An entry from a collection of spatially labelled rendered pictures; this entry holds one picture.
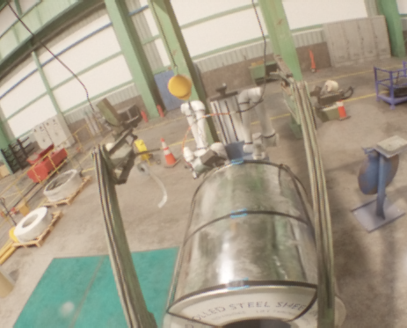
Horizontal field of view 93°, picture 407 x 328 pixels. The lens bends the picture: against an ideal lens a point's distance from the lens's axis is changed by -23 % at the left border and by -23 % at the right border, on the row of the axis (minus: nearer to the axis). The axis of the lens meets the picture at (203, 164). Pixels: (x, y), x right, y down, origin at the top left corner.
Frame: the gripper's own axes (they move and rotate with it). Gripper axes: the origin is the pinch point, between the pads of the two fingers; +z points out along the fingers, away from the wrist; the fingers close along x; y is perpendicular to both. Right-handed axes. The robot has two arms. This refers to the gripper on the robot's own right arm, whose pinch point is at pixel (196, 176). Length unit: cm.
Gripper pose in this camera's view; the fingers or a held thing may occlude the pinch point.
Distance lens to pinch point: 253.2
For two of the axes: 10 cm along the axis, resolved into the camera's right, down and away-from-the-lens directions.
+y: 7.1, -5.4, -4.6
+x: 6.0, 1.2, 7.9
